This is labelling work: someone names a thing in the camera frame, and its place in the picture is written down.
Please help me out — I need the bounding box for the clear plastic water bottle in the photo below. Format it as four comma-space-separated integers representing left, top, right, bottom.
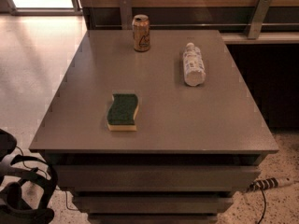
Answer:
183, 43, 206, 87

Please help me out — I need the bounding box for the green and yellow sponge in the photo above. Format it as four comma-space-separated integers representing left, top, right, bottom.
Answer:
107, 93, 139, 132

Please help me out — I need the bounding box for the grey drawer cabinet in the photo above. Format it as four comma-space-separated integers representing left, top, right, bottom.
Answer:
31, 30, 278, 224

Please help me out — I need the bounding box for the gold soda can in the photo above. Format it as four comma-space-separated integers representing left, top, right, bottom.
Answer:
132, 14, 150, 52

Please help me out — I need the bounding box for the left metal wall bracket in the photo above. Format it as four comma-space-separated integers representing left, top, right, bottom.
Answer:
119, 0, 133, 30

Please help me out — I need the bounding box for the metal wall bracket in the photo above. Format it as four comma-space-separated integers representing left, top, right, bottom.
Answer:
119, 0, 133, 30
247, 0, 273, 40

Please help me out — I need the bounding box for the wooden wall shelf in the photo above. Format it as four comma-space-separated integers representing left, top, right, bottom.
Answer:
221, 32, 299, 45

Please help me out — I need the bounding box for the striped black white cable plug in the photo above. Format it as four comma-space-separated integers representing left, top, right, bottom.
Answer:
248, 177, 294, 191

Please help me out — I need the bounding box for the black robot base with straps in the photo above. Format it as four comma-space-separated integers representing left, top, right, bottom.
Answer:
0, 130, 58, 224

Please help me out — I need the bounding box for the right metal wall bracket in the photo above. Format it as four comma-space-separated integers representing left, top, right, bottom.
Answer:
247, 0, 273, 40

